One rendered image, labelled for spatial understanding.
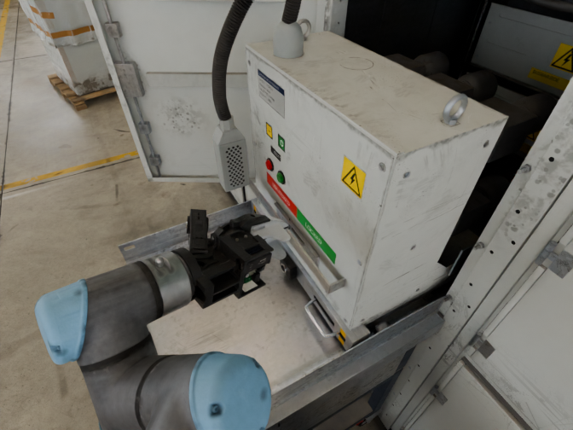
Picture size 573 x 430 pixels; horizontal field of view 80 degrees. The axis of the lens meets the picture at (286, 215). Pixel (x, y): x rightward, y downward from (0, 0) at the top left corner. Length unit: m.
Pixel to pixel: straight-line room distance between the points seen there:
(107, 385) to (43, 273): 2.09
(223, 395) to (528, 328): 0.63
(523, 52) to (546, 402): 0.99
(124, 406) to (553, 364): 0.70
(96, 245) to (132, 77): 1.50
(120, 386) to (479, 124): 0.56
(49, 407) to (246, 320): 1.26
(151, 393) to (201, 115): 0.97
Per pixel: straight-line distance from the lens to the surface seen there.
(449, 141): 0.54
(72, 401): 1.97
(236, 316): 0.92
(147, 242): 1.08
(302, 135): 0.67
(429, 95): 0.65
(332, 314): 0.83
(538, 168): 0.68
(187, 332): 0.93
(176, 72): 1.15
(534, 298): 0.76
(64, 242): 2.61
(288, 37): 0.75
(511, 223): 0.74
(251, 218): 0.52
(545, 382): 0.87
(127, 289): 0.42
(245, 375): 0.32
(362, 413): 1.56
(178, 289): 0.44
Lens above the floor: 1.64
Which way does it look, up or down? 44 degrees down
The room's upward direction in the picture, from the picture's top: straight up
